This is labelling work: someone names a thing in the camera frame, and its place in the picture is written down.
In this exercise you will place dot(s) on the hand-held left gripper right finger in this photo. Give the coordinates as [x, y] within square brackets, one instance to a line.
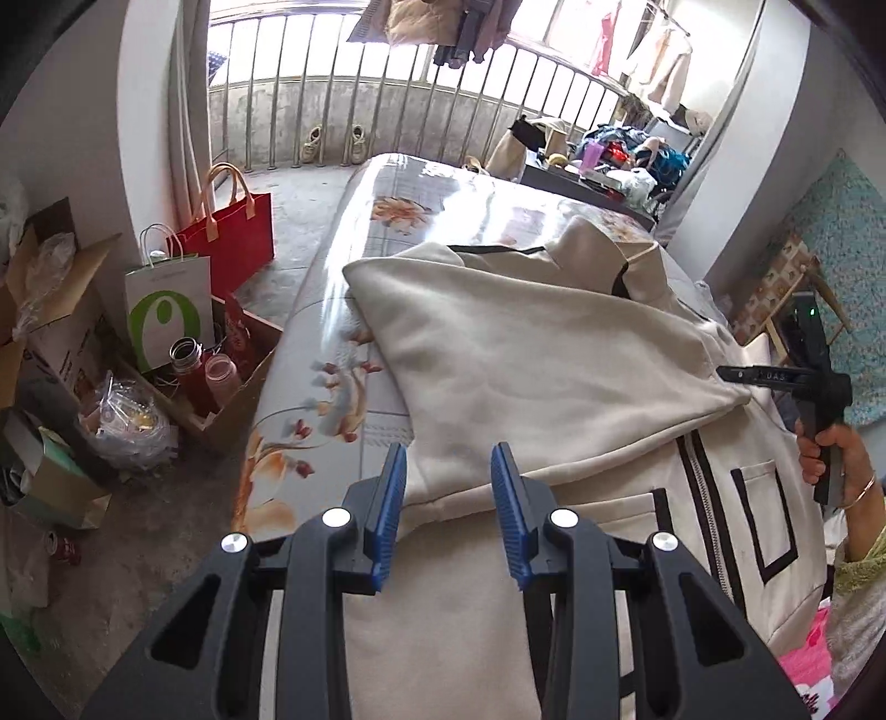
[509, 512]

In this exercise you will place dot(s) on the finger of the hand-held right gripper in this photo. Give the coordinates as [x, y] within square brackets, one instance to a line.
[758, 377]

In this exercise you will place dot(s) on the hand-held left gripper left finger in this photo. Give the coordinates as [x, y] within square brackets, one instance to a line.
[389, 512]

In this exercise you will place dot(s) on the cream zip jacket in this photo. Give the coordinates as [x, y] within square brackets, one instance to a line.
[554, 346]

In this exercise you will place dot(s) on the person's right forearm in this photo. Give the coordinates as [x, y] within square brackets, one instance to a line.
[862, 595]

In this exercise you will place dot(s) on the pile of colourful clothes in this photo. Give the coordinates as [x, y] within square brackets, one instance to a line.
[644, 156]

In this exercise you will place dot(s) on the person's right hand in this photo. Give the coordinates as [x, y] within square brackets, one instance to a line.
[857, 457]

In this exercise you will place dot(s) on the orange patterned board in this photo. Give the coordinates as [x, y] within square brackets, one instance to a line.
[768, 298]

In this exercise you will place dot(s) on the crumpled clear plastic bag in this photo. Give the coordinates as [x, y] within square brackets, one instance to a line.
[713, 298]

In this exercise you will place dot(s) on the wooden chair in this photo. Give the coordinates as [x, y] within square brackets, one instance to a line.
[820, 291]

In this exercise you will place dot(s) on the gold bangle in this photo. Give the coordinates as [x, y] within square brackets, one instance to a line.
[860, 495]

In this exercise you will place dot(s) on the open brown cardboard box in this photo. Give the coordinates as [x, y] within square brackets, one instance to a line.
[242, 388]

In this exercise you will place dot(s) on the pink bottle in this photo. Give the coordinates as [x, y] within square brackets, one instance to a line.
[223, 381]

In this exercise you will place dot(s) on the red bottle steel cap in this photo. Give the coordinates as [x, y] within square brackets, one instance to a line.
[190, 384]

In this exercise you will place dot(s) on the red printed packet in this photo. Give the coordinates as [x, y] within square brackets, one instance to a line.
[239, 325]

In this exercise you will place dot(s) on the dark side table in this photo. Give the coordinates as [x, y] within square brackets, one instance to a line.
[581, 190]

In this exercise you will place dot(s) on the pink floral cloth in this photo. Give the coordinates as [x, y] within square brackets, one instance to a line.
[810, 664]

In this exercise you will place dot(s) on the purple cup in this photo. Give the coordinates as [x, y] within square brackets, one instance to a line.
[590, 157]

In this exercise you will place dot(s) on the white paper bag green print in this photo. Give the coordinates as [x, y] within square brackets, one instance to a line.
[166, 304]

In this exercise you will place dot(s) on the red tote bag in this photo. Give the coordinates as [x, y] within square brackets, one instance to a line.
[232, 235]

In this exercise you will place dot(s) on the red soda can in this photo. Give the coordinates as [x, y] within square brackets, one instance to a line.
[64, 547]

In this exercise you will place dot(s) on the hanging cream coat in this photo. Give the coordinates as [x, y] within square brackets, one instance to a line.
[657, 66]

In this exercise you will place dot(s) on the beige tote bag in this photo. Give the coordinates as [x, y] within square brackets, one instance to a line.
[512, 156]

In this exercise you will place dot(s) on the green white carton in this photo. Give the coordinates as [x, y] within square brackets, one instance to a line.
[55, 478]

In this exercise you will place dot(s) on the printed white carton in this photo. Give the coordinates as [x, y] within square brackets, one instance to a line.
[66, 360]

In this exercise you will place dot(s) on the hanging pink garment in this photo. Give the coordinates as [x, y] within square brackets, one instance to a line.
[603, 45]

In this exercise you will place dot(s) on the metal balcony railing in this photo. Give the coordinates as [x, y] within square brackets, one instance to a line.
[387, 111]

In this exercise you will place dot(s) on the large brown cardboard box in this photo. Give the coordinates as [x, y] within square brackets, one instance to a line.
[62, 277]

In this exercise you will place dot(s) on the clear plastic wrap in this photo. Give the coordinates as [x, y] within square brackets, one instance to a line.
[45, 277]

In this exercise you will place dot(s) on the beige curtain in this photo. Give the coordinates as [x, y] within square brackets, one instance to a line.
[190, 124]

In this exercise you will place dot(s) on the hanging dark garment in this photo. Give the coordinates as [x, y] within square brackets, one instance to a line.
[471, 34]

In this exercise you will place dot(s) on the blue polka dot cloth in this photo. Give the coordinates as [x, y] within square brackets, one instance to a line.
[217, 69]

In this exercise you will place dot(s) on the white plastic bag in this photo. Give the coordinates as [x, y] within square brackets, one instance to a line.
[10, 214]

